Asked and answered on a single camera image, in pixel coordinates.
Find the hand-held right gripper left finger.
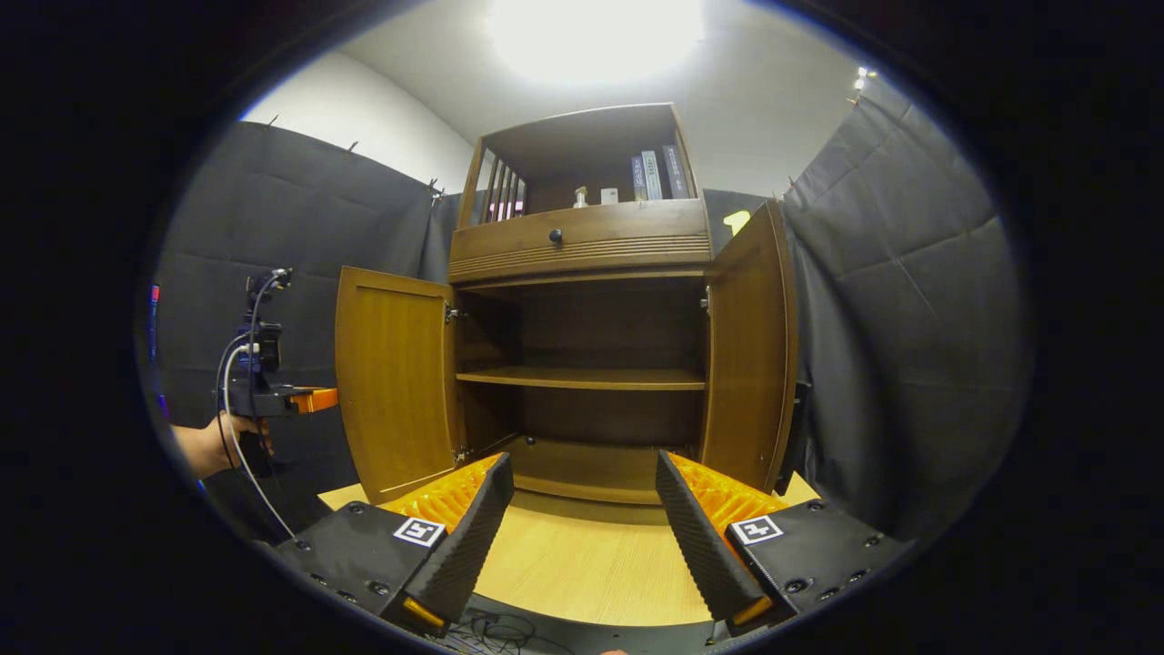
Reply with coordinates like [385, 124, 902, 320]
[273, 452, 516, 638]

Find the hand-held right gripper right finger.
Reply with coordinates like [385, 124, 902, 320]
[655, 449, 915, 629]

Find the wooden shoe cabinet door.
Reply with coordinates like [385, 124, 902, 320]
[698, 200, 799, 495]
[335, 266, 467, 506]

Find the wooden double-door shoe cabinet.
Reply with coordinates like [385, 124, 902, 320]
[335, 102, 799, 506]

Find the wooden inner cabinet shelf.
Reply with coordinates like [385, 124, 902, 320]
[457, 367, 707, 392]

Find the large ceiling light panel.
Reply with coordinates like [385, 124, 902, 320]
[487, 0, 706, 87]

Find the white cable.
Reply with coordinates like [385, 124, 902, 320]
[222, 341, 296, 539]

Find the black cable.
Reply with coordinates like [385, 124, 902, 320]
[214, 270, 294, 469]

